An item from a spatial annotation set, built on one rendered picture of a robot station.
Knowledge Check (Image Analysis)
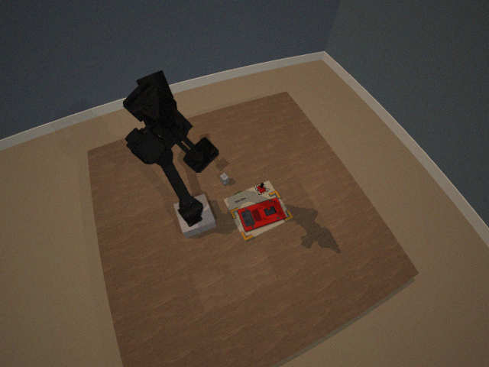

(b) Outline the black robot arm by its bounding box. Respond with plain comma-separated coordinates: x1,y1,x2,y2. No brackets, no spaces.
125,70,203,227

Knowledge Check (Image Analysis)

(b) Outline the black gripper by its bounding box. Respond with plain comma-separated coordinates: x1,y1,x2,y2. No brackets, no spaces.
123,80,219,173

